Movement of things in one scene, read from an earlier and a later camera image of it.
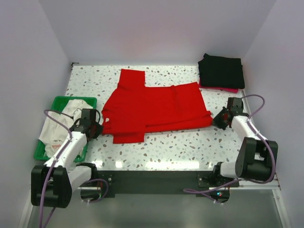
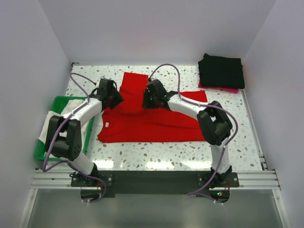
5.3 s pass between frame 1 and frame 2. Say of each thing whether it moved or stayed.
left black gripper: moved
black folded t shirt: stayed
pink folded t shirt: stayed
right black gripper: moved
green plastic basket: stayed
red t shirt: moved
